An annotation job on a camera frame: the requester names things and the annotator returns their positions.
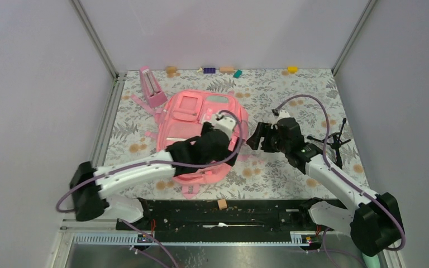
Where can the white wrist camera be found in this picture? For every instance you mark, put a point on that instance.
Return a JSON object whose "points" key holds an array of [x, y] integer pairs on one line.
{"points": [[223, 123], [280, 114]]}

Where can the pink metronome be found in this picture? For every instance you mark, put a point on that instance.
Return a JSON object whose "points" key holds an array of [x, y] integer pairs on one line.
{"points": [[153, 93]]}

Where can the yellow block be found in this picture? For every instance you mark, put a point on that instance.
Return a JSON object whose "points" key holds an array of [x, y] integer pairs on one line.
{"points": [[292, 69]]}

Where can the wooden block far left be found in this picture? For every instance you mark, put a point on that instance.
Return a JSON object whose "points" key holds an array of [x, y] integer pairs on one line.
{"points": [[171, 69]]}

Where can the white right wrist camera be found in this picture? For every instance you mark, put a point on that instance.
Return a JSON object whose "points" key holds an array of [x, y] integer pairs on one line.
{"points": [[280, 114]]}

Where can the black microphone tripod stand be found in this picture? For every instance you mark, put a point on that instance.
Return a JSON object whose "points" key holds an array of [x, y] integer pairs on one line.
{"points": [[335, 142]]}

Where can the long wooden block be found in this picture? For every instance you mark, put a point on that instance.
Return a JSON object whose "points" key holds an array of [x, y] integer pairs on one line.
{"points": [[227, 69]]}

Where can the pink student backpack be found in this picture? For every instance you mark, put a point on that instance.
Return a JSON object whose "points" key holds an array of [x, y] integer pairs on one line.
{"points": [[182, 117]]}

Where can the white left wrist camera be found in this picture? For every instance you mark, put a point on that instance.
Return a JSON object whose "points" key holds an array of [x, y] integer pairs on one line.
{"points": [[223, 123]]}

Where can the purple toy brick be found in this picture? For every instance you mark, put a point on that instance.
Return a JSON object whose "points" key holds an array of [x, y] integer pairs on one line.
{"points": [[209, 70]]}

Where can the teal block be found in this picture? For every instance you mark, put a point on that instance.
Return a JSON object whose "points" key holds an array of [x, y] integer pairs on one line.
{"points": [[237, 74]]}

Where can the mint green microphone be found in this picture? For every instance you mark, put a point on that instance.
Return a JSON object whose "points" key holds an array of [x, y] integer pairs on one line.
{"points": [[371, 261]]}

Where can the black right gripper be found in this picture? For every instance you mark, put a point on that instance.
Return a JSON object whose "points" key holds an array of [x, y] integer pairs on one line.
{"points": [[265, 130]]}

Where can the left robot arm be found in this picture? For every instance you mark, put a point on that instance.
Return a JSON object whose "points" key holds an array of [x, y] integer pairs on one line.
{"points": [[92, 189]]}

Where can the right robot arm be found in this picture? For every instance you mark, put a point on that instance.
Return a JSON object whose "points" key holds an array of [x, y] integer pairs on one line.
{"points": [[372, 220]]}

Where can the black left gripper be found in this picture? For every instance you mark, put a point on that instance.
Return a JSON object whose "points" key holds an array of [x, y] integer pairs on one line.
{"points": [[226, 154]]}

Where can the small wooden cube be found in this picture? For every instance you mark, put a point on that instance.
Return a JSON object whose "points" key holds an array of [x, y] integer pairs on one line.
{"points": [[222, 203]]}

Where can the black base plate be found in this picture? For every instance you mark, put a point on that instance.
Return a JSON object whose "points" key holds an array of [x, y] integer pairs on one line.
{"points": [[248, 220]]}

